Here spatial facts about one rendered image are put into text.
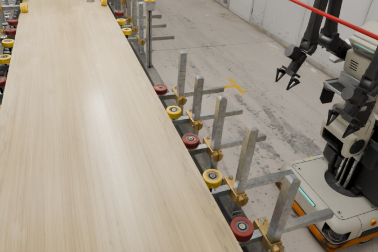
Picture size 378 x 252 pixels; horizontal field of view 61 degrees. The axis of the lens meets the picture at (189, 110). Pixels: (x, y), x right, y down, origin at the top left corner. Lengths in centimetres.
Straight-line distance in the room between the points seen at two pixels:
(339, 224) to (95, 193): 148
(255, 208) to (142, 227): 143
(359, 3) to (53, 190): 384
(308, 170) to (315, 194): 23
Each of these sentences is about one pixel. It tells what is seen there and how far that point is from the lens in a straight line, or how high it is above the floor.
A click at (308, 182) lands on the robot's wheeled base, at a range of 237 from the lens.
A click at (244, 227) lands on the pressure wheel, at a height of 91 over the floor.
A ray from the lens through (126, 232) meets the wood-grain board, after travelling 114.
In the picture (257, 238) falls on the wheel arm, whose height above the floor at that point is 83.
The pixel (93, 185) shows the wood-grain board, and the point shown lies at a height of 90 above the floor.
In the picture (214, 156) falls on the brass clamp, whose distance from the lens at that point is 150.
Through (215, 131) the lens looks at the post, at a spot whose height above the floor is 97.
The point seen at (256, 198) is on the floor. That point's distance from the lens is 253.
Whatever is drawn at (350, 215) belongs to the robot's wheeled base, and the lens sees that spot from 228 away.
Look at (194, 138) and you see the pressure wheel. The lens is 149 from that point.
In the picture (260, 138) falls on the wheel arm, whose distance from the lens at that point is 167.
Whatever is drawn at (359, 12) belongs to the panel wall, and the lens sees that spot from 435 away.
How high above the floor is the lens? 182
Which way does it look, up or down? 33 degrees down
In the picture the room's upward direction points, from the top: 5 degrees clockwise
